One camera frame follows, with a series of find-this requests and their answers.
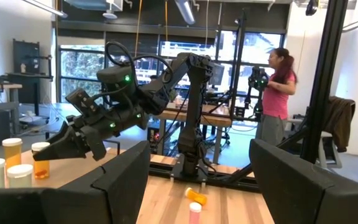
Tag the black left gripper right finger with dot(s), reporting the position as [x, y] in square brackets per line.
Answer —
[291, 193]

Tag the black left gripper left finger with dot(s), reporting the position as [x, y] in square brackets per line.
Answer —
[120, 186]

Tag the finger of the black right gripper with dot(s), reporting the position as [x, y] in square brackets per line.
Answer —
[64, 129]
[64, 146]

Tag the orange pill bottle white cap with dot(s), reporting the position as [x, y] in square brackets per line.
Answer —
[12, 155]
[197, 197]
[41, 169]

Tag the green bottle pastel tablets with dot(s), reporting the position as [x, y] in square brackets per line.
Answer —
[20, 180]

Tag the pink pill bottle white cap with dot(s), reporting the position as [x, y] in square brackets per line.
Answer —
[195, 214]

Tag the background black robot arm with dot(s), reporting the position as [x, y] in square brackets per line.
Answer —
[257, 81]

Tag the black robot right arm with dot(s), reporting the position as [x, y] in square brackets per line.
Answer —
[194, 124]

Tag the wooden shelf black metal legs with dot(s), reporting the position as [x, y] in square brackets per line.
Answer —
[70, 168]

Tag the white chair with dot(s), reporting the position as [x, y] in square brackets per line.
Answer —
[328, 155]

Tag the black panel board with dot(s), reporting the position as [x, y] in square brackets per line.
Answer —
[26, 56]

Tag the brown jacket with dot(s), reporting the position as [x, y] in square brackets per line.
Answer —
[340, 121]

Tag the person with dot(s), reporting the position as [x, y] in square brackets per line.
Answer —
[275, 99]

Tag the wooden workbench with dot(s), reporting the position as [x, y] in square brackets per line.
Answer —
[219, 119]

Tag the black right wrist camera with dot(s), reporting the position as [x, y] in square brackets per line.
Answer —
[82, 102]

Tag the black rig frame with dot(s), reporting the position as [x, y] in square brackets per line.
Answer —
[325, 77]

